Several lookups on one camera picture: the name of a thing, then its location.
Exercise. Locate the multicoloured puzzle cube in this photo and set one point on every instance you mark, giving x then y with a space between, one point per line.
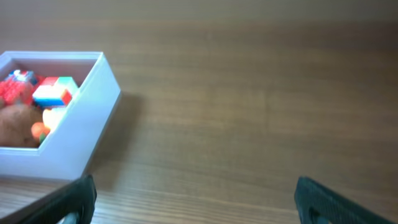
55 92

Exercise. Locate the white box pink interior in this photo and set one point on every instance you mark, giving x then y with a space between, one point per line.
66 151

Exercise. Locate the red toy truck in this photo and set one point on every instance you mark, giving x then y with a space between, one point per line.
19 86

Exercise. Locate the brown plush toy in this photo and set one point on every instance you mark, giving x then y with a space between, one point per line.
16 123

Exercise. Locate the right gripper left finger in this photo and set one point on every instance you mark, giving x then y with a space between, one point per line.
77 198

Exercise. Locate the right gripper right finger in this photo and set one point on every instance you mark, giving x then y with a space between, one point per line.
318 204

